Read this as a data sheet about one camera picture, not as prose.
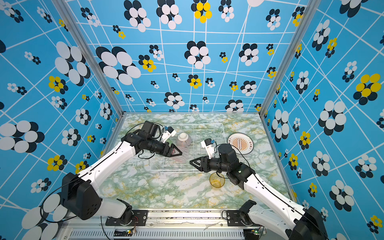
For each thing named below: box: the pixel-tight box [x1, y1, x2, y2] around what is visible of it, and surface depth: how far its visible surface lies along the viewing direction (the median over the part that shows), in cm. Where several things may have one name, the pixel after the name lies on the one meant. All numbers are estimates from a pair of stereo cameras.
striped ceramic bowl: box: [175, 132, 192, 148], surface depth 98 cm
